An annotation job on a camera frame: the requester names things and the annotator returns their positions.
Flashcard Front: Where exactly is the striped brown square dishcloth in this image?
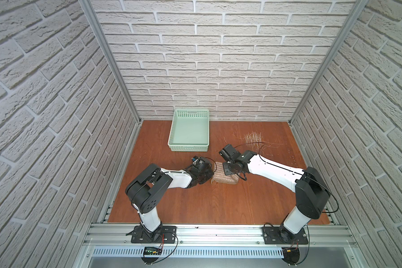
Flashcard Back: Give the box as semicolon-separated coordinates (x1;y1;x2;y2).
211;162;239;185

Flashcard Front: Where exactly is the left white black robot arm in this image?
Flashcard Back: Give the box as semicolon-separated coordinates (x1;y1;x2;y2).
125;156;217;235

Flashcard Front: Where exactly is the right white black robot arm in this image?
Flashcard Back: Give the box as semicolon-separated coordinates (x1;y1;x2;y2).
220;144;332;237

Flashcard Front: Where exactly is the mint green plastic basket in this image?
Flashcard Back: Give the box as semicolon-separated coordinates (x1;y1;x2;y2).
167;109;209;152

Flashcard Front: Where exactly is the left small controller board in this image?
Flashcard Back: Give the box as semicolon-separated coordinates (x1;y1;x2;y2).
142;246;163;264

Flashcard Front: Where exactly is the small controller board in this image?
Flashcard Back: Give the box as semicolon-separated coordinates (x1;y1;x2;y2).
142;246;163;264
282;247;300;266

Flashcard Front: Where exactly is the right small controller board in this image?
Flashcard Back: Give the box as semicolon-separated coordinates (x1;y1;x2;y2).
282;247;300;266

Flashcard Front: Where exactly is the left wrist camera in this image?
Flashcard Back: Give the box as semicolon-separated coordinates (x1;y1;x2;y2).
192;156;203;166

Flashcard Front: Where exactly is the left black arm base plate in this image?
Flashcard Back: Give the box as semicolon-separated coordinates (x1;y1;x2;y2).
126;225;177;244

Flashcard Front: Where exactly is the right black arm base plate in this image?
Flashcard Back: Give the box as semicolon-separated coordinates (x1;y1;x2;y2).
262;226;309;245

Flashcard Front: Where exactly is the aluminium front rail frame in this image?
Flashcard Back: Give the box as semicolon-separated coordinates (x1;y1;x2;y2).
74;223;368;268

